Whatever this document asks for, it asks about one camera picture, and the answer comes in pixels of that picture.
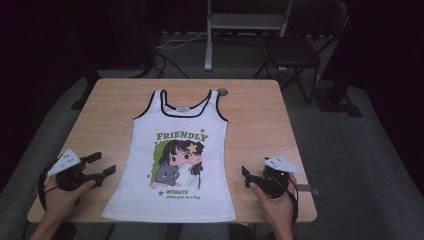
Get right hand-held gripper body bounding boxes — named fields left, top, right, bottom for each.
left=258, top=154, right=303, bottom=199

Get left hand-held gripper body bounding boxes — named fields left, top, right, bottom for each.
left=46, top=148, right=95, bottom=192

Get white printed tank top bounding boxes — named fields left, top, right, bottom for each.
left=101, top=89, right=237, bottom=224

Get person's right hand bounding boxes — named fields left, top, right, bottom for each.
left=249, top=181, right=298, bottom=231

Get person's left hand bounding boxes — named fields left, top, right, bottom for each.
left=43, top=176, right=97, bottom=223

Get grey tape strip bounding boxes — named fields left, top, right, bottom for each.
left=295, top=183, right=320, bottom=196

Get black table foot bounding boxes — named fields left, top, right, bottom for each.
left=70, top=69, right=101, bottom=111

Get person's grey trousers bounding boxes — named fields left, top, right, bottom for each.
left=109, top=222, right=231, bottom=240

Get black stand base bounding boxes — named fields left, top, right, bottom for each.
left=314, top=85, right=364, bottom=118

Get black floor stand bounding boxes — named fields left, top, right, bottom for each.
left=131, top=0, right=158, bottom=79

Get black folding chair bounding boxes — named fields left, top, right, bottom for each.
left=254, top=0, right=350, bottom=105

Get grey metal stand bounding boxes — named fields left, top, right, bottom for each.
left=204, top=0, right=294, bottom=72

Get right hand-held gripper black cable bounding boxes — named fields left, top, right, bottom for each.
left=273, top=173, right=300, bottom=228

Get hand-held gripper black cable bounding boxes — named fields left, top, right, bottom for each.
left=273, top=173, right=300, bottom=228
left=37, top=162, right=59, bottom=212

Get left hand-held gripper black cable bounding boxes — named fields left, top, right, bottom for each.
left=37, top=162, right=59, bottom=212

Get black floor cable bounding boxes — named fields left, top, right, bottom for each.
left=153, top=49, right=190, bottom=80

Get white floor cable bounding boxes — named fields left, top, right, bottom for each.
left=156, top=29, right=221, bottom=51

